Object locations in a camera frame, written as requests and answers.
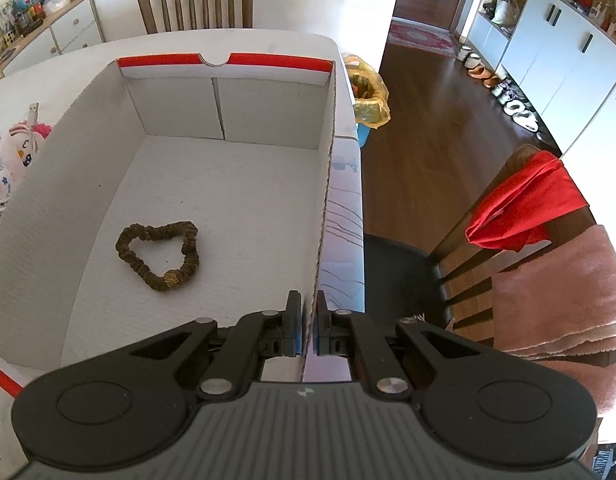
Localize brown hair scrunchie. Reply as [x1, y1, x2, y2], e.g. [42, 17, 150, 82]
[114, 221, 201, 292]

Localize red white cardboard box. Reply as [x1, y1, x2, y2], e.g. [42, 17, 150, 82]
[0, 52, 338, 401]

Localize pink plush toy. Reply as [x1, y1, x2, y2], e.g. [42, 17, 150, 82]
[9, 122, 53, 159]

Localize near wooden chair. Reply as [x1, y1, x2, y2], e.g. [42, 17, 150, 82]
[363, 143, 616, 441]

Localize red cloth on chair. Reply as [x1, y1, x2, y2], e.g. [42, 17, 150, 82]
[465, 151, 588, 252]

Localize pink scarf on chair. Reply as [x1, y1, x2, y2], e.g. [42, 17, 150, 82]
[492, 224, 616, 416]

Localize row of shoes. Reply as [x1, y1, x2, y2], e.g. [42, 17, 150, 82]
[457, 46, 540, 134]

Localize red patterned doormat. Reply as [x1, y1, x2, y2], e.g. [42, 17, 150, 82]
[388, 18, 457, 58]

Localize white drawer cabinet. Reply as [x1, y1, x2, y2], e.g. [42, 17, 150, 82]
[0, 0, 106, 79]

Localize white wall cabinets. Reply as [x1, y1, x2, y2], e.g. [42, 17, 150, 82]
[466, 0, 616, 152]

